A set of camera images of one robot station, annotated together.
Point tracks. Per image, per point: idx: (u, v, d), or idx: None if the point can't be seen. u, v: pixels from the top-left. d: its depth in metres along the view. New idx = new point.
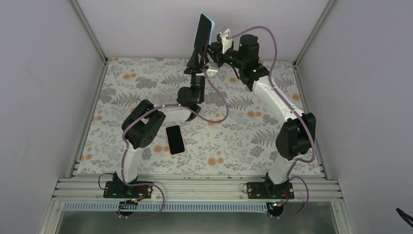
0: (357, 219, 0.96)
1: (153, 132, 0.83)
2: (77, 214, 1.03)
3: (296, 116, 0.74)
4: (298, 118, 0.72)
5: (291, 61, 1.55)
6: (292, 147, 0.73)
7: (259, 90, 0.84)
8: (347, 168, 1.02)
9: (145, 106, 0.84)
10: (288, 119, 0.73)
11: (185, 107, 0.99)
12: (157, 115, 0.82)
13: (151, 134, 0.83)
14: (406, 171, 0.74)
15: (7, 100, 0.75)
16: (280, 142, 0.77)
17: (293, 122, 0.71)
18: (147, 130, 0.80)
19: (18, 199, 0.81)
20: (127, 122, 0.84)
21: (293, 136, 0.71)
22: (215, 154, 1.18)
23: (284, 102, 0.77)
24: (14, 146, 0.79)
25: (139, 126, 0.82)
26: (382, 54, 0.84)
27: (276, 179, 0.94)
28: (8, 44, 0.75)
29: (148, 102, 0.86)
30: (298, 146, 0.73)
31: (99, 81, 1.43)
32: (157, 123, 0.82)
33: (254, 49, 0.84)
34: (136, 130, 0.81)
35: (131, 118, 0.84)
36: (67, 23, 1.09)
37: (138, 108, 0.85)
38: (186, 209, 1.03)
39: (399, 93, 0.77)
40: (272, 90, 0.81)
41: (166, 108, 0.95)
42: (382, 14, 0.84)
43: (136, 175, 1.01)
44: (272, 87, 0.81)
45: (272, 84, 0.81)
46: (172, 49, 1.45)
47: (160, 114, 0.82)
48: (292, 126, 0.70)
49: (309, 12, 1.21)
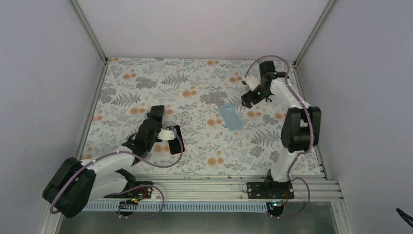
0: (358, 219, 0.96)
1: (86, 194, 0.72)
2: (77, 215, 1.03)
3: (303, 107, 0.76)
4: (304, 109, 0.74)
5: (290, 61, 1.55)
6: (293, 136, 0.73)
7: (276, 88, 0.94)
8: (348, 168, 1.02)
9: (68, 166, 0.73)
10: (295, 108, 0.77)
11: (124, 152, 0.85)
12: (86, 175, 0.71)
13: (83, 197, 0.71)
14: (406, 171, 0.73)
15: (6, 100, 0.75)
16: (284, 134, 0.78)
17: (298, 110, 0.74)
18: (76, 197, 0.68)
19: (17, 198, 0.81)
20: (49, 191, 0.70)
21: (296, 126, 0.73)
22: (215, 154, 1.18)
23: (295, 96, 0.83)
24: (14, 145, 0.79)
25: (68, 190, 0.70)
26: (383, 54, 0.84)
27: (277, 175, 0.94)
28: (8, 43, 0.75)
29: (75, 160, 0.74)
30: (302, 141, 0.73)
31: (99, 81, 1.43)
32: (87, 185, 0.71)
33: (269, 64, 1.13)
34: (64, 196, 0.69)
35: (52, 185, 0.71)
36: (68, 24, 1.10)
37: (61, 170, 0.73)
38: (186, 209, 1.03)
39: (399, 93, 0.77)
40: (286, 87, 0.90)
41: (98, 163, 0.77)
42: (382, 13, 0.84)
43: (123, 181, 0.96)
44: (286, 85, 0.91)
45: (286, 82, 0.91)
46: (172, 49, 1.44)
47: (89, 174, 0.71)
48: (295, 113, 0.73)
49: (308, 12, 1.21)
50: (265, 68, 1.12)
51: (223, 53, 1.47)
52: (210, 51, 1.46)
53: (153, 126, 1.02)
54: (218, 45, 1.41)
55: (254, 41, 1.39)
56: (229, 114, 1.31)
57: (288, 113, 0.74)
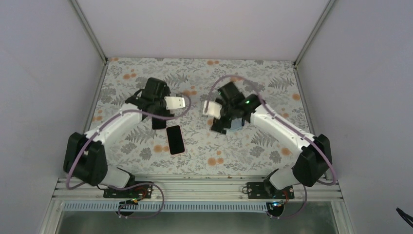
0: (358, 219, 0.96)
1: (101, 163, 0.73)
2: (76, 215, 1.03)
3: (309, 142, 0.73)
4: (313, 145, 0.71)
5: (290, 61, 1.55)
6: (313, 175, 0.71)
7: (260, 121, 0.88)
8: (348, 168, 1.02)
9: (76, 141, 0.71)
10: (304, 147, 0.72)
11: (128, 111, 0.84)
12: (95, 146, 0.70)
13: (100, 166, 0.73)
14: (407, 171, 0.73)
15: (6, 100, 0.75)
16: (301, 175, 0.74)
17: (309, 149, 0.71)
18: (94, 166, 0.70)
19: (17, 198, 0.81)
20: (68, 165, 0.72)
21: (314, 166, 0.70)
22: (215, 154, 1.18)
23: (293, 129, 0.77)
24: (15, 145, 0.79)
25: (84, 162, 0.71)
26: (383, 54, 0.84)
27: (279, 185, 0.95)
28: (8, 43, 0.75)
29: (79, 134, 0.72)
30: (320, 173, 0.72)
31: (99, 81, 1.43)
32: (99, 156, 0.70)
33: (231, 89, 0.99)
34: (82, 167, 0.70)
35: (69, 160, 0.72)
36: (68, 24, 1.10)
37: (69, 147, 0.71)
38: (186, 209, 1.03)
39: (399, 92, 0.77)
40: (274, 120, 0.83)
41: (103, 130, 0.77)
42: (382, 13, 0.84)
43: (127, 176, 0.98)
44: (272, 117, 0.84)
45: (271, 112, 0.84)
46: (172, 49, 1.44)
47: (98, 146, 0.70)
48: (310, 155, 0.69)
49: (308, 12, 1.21)
50: (230, 95, 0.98)
51: (223, 53, 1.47)
52: (210, 51, 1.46)
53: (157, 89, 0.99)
54: (218, 45, 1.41)
55: (254, 41, 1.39)
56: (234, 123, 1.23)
57: (304, 158, 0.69)
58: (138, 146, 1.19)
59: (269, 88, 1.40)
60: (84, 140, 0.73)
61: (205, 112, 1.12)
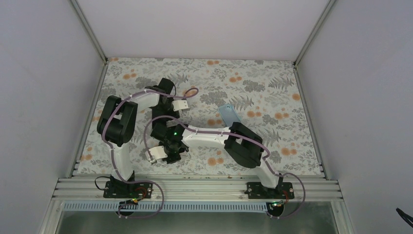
0: (358, 219, 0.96)
1: (132, 123, 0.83)
2: (76, 215, 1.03)
3: (228, 134, 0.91)
4: (231, 135, 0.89)
5: (290, 61, 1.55)
6: (251, 157, 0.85)
7: (190, 141, 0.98)
8: (348, 168, 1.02)
9: (113, 101, 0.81)
10: (226, 140, 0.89)
11: (152, 90, 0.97)
12: (129, 106, 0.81)
13: (131, 126, 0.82)
14: (407, 171, 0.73)
15: (6, 100, 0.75)
16: (244, 162, 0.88)
17: (229, 141, 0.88)
18: (126, 125, 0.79)
19: (18, 198, 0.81)
20: (102, 123, 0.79)
21: (241, 150, 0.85)
22: (215, 154, 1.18)
23: (213, 132, 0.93)
24: (14, 145, 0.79)
25: (116, 123, 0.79)
26: (382, 54, 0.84)
27: (270, 182, 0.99)
28: (8, 44, 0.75)
29: (115, 96, 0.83)
30: (253, 151, 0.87)
31: (99, 81, 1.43)
32: (133, 113, 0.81)
33: (158, 128, 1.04)
34: (115, 127, 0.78)
35: (104, 119, 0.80)
36: (68, 24, 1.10)
37: (106, 106, 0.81)
38: (186, 209, 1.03)
39: (399, 93, 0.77)
40: (199, 134, 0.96)
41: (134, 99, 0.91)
42: (381, 13, 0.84)
43: (132, 172, 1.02)
44: (197, 132, 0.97)
45: (193, 129, 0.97)
46: (173, 49, 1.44)
47: (132, 105, 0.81)
48: (232, 144, 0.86)
49: (307, 12, 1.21)
50: (162, 133, 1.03)
51: (223, 53, 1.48)
52: (210, 51, 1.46)
53: (171, 84, 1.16)
54: (218, 45, 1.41)
55: (254, 41, 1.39)
56: (229, 113, 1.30)
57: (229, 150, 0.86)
58: (138, 146, 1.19)
59: (269, 88, 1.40)
60: (119, 102, 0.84)
61: (152, 159, 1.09)
